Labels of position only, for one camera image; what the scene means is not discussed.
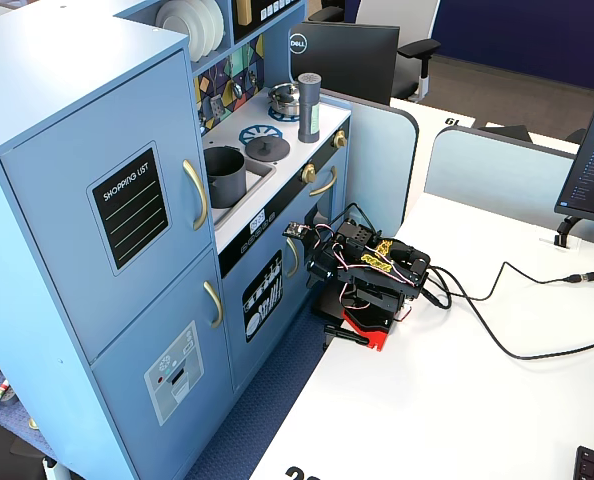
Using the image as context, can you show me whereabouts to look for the gray salt shaker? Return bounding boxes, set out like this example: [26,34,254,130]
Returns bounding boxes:
[296,72,324,145]

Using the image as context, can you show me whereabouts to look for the gold oven handle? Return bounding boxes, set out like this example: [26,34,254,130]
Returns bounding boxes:
[308,165,339,198]

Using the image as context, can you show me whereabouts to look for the black Dell monitor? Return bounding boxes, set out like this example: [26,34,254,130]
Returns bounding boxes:
[287,20,401,107]

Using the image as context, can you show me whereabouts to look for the red white servo wires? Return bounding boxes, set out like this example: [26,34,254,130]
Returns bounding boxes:
[312,224,408,301]

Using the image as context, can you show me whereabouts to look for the black toy microwave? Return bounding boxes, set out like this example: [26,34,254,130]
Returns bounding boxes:
[232,0,303,44]

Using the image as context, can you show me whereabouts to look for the blue dishwasher door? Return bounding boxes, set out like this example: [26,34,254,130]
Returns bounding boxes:
[221,222,311,396]

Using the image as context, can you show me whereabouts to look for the steel ladle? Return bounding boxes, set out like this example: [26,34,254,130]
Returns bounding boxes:
[229,54,245,99]

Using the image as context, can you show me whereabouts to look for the gray cylindrical pot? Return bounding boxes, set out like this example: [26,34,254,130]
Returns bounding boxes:
[203,146,248,210]

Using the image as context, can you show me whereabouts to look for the light blue desk divider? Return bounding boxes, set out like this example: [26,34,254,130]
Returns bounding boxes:
[321,89,421,236]
[424,124,594,251]

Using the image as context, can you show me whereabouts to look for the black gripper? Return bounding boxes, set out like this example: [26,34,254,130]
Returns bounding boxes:
[305,223,349,290]

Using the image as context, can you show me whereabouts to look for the short gold freezer handle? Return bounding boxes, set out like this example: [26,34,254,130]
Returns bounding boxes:
[202,280,224,330]

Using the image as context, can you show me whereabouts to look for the steel slotted spatula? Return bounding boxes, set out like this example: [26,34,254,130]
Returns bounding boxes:
[207,74,227,121]

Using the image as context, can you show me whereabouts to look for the white office chair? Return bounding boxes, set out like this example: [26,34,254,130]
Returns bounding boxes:
[354,0,443,104]

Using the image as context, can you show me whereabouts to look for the freezer door with ice dispenser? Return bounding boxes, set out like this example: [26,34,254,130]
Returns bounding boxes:
[90,247,237,480]

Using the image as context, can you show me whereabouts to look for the blue oven door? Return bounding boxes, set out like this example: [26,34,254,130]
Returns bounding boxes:
[301,167,351,239]

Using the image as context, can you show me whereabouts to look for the red robot base mount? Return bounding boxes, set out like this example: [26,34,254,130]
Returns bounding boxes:
[343,304,413,351]

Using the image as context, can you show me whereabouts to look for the black table clamp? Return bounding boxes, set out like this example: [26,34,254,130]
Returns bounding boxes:
[322,323,372,351]

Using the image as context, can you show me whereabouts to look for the dark office chair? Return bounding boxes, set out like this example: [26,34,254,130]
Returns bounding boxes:
[306,0,348,24]

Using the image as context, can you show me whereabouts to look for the long gold fridge handle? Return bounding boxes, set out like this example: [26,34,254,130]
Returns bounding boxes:
[181,158,209,232]

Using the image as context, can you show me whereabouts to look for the thick black power cable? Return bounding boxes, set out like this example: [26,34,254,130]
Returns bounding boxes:
[426,264,594,361]

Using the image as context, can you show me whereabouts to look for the thin black usb cable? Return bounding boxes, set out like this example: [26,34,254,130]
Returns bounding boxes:
[424,260,594,309]

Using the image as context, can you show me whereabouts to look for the gray sink basin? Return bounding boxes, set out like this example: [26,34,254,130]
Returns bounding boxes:
[204,149,278,226]

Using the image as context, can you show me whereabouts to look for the white toy plate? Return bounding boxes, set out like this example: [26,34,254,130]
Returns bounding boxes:
[191,0,217,56]
[155,0,203,62]
[209,0,226,49]

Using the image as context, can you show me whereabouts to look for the fridge door with shopping list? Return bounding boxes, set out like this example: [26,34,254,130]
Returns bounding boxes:
[0,49,213,364]

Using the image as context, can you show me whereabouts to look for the black monitor stand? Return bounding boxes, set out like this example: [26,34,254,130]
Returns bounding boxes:
[554,214,578,249]

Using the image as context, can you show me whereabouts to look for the stainless steel pot with lid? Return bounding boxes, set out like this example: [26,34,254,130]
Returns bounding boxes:
[266,81,302,117]

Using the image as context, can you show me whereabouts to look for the gray round pot lid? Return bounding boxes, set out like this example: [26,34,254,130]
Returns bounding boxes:
[244,134,292,163]

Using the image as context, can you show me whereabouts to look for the gold dishwasher handle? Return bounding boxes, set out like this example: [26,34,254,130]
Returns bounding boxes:
[284,236,301,279]

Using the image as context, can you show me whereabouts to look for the blue wooden toy kitchen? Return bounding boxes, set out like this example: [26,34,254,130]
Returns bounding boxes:
[0,0,353,480]

